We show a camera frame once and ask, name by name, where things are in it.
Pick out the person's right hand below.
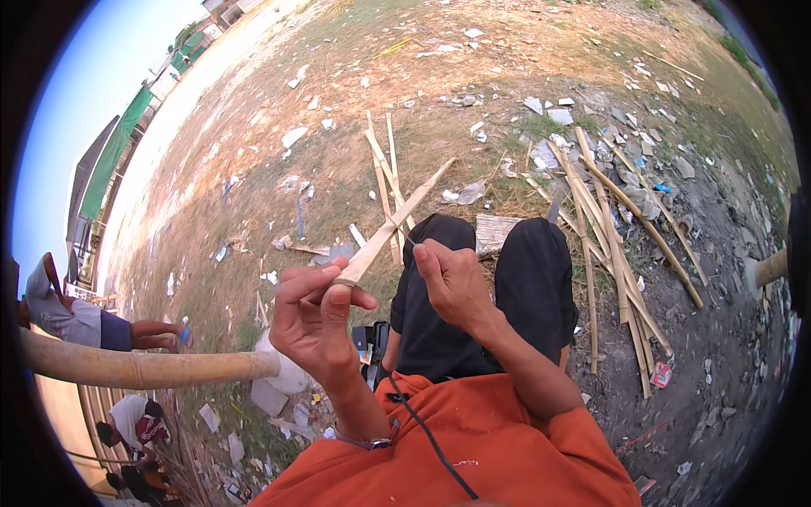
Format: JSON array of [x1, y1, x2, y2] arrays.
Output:
[[412, 239, 506, 341]]

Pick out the person's left hand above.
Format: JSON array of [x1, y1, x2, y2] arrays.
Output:
[[269, 256, 379, 389]]

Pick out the split bamboo strip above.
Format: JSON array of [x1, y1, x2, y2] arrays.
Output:
[[332, 156, 458, 287], [385, 113, 401, 194], [365, 128, 417, 230], [365, 111, 404, 265]]

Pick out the person's legs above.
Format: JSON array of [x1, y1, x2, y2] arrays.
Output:
[[377, 213, 580, 385]]

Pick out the black bag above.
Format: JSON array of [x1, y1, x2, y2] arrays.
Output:
[[350, 321, 390, 387]]

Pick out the grey cardboard piece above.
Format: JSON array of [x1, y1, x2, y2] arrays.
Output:
[[313, 243, 354, 266]]

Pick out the crumpled clear plastic bag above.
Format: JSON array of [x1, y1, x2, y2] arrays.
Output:
[[441, 179, 487, 206]]

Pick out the metal wristwatch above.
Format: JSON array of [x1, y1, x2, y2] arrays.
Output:
[[332, 421, 401, 452]]

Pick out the thick bamboo pole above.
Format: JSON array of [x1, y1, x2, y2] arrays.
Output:
[[19, 327, 281, 390], [754, 248, 789, 288]]

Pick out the heap of bamboo sticks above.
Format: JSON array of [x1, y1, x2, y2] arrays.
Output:
[[523, 127, 710, 400]]

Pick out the person's body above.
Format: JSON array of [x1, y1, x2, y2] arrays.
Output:
[[247, 371, 644, 507]]

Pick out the scattered white litter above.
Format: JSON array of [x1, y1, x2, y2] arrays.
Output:
[[165, 0, 793, 502]]

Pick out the yellow stick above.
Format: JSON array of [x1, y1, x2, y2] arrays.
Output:
[[373, 38, 413, 61]]

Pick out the wooden plank platform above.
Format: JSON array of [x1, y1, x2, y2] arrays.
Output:
[[35, 374, 137, 498]]

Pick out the green tarp shelter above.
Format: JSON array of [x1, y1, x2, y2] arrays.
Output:
[[66, 82, 156, 254]]

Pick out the row of distant buildings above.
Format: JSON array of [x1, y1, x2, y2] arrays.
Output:
[[149, 0, 267, 102]]

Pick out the thin wooden stick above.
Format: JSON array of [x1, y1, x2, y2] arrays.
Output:
[[642, 49, 705, 82]]

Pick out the black cable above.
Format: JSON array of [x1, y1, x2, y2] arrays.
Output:
[[386, 374, 480, 502]]

